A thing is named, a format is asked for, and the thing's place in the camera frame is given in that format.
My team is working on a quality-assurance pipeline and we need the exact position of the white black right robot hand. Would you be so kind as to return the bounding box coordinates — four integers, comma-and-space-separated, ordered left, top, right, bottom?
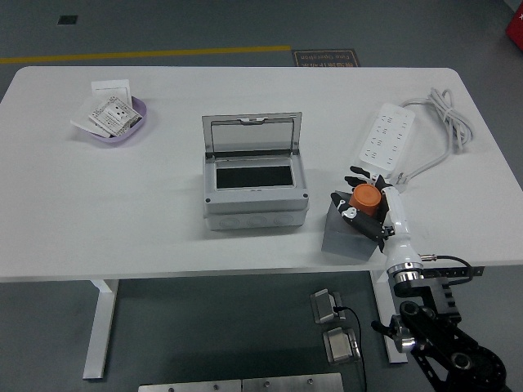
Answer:
329, 164, 422, 274

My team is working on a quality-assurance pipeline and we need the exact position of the orange cylinder object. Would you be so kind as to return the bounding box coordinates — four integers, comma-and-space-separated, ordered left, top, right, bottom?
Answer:
348, 184, 383, 216

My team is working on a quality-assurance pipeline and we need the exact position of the grey lidded junction box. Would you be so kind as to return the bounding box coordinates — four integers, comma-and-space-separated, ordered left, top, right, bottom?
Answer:
201, 110, 310, 233

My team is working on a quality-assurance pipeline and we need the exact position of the grey holder block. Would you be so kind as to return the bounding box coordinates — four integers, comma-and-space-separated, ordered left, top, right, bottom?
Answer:
321, 189, 387, 262

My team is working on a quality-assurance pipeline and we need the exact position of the red object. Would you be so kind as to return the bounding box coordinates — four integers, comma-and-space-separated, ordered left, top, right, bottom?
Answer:
504, 11, 523, 46

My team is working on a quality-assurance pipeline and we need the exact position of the white table leg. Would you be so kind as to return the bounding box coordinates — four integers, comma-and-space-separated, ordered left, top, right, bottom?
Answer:
83, 279, 120, 381
370, 269, 409, 364

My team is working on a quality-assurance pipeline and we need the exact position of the grey foot pedal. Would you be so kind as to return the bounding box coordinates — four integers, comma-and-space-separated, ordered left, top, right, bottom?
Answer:
321, 326, 363, 366
309, 288, 348, 325

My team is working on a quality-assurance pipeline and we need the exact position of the white power strip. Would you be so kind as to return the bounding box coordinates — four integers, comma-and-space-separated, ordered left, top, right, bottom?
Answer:
353, 102, 417, 180

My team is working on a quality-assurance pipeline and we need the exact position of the grey metal plate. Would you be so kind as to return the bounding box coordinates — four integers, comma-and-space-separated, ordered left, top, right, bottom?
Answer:
137, 379, 243, 392
241, 372, 344, 392

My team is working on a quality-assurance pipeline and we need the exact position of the brown floor sign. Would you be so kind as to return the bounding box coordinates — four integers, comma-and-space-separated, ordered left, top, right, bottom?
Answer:
291, 49, 361, 69

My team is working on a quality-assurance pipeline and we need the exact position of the printed white socket panel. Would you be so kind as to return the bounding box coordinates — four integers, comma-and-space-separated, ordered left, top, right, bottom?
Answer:
87, 96, 139, 138

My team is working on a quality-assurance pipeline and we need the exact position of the black pedal cable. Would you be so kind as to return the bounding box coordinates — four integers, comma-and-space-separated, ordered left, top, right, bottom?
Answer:
333, 305, 369, 392

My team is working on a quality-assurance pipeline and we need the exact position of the white power strip cable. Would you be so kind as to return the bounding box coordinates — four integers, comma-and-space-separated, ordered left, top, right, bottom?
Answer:
387, 87, 476, 195

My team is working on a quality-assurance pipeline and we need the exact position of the plain white switch plate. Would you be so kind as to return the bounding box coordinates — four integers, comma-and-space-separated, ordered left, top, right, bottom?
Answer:
90, 79, 132, 103
69, 97, 111, 138

